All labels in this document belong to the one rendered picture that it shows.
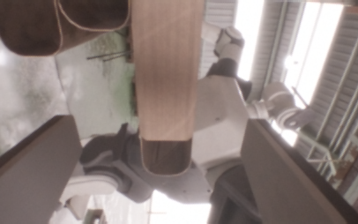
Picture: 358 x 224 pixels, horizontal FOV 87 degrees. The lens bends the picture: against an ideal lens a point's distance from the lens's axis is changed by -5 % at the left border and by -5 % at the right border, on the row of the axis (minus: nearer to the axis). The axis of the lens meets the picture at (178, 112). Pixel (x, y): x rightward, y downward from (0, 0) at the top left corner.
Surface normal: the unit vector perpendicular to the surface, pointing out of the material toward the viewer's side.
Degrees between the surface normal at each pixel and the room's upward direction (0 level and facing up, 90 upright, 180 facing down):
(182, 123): 90
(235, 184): 86
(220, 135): 105
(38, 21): 0
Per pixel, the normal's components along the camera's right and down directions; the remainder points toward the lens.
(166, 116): 0.01, 0.48
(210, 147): -0.23, -0.10
